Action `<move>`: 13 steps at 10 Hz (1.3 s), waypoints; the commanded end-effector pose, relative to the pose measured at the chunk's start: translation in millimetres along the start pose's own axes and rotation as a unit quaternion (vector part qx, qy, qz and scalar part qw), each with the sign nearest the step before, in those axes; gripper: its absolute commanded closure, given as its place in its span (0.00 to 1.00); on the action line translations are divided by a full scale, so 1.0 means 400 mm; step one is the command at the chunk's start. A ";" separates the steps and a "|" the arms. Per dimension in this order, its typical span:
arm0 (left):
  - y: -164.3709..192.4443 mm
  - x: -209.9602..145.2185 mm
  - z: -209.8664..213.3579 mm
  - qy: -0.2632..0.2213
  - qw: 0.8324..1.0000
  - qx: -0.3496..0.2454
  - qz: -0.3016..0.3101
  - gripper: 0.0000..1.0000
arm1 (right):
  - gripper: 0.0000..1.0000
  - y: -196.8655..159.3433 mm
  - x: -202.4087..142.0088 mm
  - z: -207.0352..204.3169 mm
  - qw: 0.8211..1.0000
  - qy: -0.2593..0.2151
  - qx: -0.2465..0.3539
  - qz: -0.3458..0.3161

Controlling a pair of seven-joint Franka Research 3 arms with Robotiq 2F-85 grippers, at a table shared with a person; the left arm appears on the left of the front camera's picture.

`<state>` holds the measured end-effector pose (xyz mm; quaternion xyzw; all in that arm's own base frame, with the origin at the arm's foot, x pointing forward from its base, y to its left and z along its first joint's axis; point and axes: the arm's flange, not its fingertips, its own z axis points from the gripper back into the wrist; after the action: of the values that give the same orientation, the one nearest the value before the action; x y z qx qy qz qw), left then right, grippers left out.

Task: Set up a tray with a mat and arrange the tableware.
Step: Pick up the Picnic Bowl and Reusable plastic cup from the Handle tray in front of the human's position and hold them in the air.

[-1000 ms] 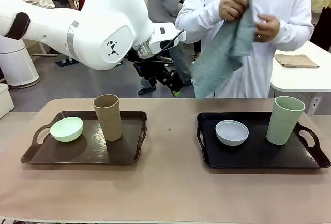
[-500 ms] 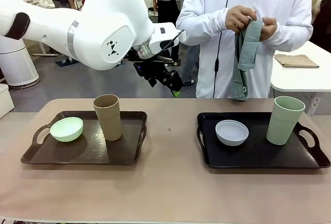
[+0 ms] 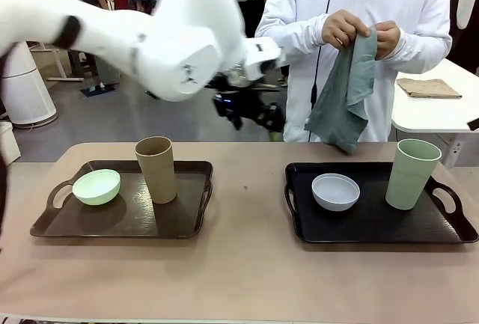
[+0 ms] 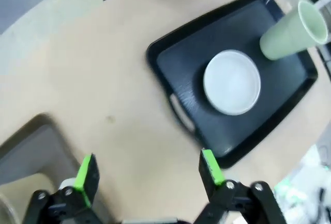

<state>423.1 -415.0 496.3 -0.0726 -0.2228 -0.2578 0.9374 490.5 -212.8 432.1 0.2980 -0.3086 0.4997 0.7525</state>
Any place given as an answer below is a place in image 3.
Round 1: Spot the grey green cloth mat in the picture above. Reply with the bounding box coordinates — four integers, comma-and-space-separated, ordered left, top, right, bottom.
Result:
303, 28, 379, 155

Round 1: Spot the black serving tray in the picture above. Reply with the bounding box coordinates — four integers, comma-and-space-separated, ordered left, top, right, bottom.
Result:
284, 162, 479, 245

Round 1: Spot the white side table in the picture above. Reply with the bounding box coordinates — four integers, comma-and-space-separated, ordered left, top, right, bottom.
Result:
391, 56, 479, 170

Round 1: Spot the white floor box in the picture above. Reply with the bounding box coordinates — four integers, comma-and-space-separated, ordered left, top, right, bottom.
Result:
0, 120, 22, 167

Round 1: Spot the brown serving tray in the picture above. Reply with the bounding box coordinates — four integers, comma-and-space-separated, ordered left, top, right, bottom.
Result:
29, 159, 214, 241

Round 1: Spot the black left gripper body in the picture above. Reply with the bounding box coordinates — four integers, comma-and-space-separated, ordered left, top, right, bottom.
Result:
210, 75, 271, 117

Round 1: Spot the white air purifier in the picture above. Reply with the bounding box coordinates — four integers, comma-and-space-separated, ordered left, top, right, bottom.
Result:
0, 40, 59, 127

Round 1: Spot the person's right hand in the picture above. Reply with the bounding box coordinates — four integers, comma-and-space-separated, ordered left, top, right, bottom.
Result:
320, 9, 372, 50

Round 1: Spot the person's left forearm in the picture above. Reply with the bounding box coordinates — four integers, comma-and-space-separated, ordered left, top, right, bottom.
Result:
392, 24, 453, 75

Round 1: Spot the person's right forearm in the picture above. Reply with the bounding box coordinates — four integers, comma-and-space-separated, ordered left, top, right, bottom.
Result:
254, 13, 330, 46

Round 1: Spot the folded brown cloth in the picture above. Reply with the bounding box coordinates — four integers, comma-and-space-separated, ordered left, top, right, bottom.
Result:
396, 77, 463, 100

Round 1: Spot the light green bowl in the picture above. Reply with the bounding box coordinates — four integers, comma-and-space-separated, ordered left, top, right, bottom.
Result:
72, 168, 122, 207

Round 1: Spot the brown tall cup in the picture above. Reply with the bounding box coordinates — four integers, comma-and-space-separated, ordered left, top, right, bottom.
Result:
134, 135, 177, 205

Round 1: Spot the white desk frame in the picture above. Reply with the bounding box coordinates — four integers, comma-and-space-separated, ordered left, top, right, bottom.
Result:
28, 40, 85, 83

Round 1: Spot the grey blue bowl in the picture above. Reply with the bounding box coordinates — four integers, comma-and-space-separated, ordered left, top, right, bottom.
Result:
311, 173, 361, 213

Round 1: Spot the person's left hand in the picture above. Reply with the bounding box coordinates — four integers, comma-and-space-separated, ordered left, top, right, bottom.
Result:
368, 20, 402, 61

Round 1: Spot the black cord with remote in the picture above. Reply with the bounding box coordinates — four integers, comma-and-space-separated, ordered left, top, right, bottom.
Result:
308, 0, 340, 144

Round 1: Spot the blue floor mop pad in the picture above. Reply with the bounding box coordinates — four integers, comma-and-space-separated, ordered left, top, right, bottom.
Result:
79, 83, 121, 97

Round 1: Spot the light green tall cup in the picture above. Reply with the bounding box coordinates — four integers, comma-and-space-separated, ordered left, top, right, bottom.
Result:
385, 138, 443, 211

